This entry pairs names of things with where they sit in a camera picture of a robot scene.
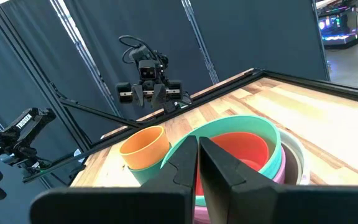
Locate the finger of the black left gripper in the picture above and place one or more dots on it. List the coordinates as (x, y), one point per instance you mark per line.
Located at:
(159, 98)
(138, 98)

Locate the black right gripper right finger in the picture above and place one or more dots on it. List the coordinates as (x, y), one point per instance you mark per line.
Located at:
(259, 205)

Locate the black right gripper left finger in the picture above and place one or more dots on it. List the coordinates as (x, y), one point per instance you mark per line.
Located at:
(154, 205)

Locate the green plastic cup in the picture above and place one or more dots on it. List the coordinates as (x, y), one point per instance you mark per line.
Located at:
(148, 175)

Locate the pink plastic bowl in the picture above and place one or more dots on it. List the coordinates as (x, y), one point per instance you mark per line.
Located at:
(281, 169)

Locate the orange plastic cup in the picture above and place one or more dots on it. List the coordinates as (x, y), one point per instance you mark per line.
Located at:
(148, 155)

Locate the teal plastic bowl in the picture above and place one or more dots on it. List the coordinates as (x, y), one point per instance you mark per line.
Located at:
(244, 124)

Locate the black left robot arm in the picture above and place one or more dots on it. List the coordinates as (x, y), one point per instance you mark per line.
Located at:
(174, 107)

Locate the white plastic bowl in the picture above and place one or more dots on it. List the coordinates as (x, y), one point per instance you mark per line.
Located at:
(304, 165)

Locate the dark blue folding partition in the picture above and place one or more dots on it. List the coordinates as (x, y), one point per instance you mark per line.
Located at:
(259, 37)

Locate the computer tower with coloured lights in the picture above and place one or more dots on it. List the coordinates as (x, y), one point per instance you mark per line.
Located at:
(337, 31)

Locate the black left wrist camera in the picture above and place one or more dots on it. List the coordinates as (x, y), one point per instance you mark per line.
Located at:
(148, 70)

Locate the black aluminium table frame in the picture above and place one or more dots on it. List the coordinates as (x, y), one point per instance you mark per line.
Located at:
(322, 86)

